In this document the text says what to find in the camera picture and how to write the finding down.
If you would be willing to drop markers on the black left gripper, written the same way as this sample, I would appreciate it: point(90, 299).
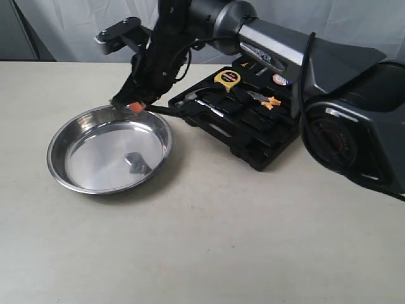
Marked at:
point(155, 67)

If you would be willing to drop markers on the white wrinkled backdrop curtain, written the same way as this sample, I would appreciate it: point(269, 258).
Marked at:
point(68, 28)

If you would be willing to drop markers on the clear handled test screwdriver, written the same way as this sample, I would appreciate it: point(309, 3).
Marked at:
point(262, 71)

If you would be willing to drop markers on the black handled adjustable wrench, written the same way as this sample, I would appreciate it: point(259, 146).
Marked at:
point(151, 108)

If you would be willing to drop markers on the steel claw hammer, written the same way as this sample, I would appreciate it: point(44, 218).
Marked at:
point(198, 111)

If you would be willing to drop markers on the blue electrical tape roll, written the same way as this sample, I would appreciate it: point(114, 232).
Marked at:
point(280, 80)

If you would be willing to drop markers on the round stainless steel pan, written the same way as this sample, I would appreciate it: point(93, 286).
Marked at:
point(107, 151)

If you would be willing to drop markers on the black plastic tool case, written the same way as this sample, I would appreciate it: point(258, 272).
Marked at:
point(260, 134)

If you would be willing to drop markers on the yellow handled pliers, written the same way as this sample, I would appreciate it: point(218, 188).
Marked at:
point(268, 102)

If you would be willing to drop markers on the yellow measuring tape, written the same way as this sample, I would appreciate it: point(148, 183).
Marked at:
point(228, 79)

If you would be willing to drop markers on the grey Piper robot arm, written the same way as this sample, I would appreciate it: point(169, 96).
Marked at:
point(350, 99)

